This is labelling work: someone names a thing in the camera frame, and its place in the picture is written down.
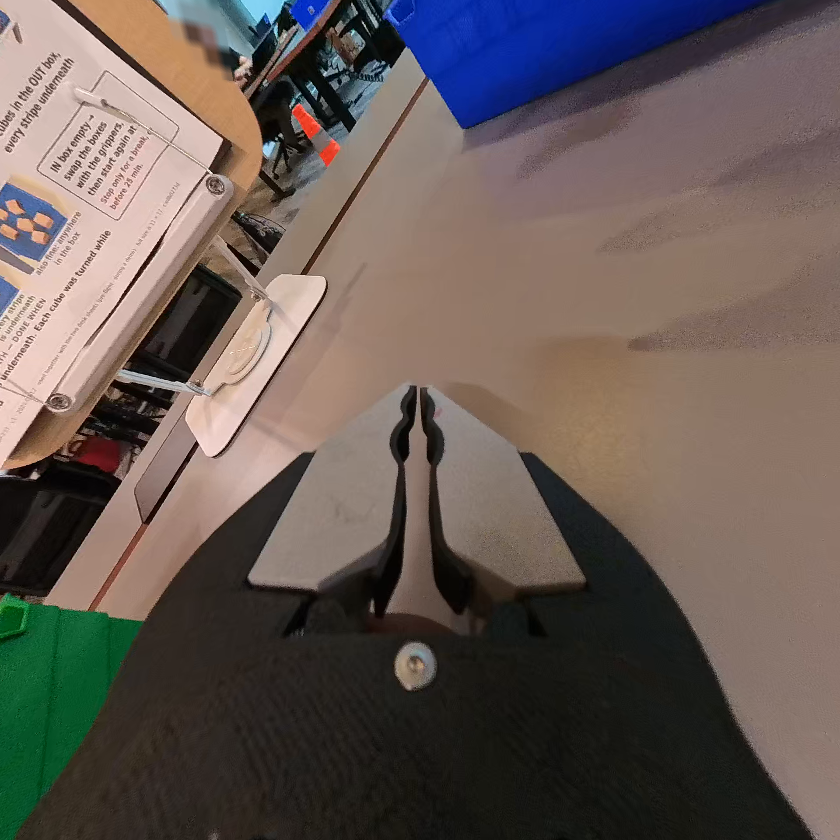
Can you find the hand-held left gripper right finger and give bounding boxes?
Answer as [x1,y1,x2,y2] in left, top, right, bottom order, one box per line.
[420,385,587,616]

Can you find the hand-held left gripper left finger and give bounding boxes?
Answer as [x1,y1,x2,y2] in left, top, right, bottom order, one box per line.
[247,385,418,618]

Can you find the green plastic bin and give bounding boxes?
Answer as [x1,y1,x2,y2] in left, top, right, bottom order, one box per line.
[0,592,145,840]

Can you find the blue plastic bin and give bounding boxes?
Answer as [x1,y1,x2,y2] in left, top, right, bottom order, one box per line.
[384,0,778,130]

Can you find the orange striped traffic cone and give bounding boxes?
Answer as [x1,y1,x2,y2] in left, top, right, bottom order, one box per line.
[292,104,342,166]

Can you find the instruction sheet on stand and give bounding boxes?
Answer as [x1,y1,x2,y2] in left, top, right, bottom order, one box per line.
[0,0,328,470]

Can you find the printed instruction sheet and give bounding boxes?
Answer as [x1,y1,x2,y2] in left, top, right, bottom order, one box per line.
[0,0,225,467]

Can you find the brown background desk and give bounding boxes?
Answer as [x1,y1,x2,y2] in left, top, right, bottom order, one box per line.
[244,0,370,199]

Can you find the blue storage crate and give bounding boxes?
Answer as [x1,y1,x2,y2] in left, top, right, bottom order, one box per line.
[290,0,343,27]

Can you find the black desk cable hatch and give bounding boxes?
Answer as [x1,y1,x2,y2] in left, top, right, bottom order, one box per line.
[134,410,199,524]

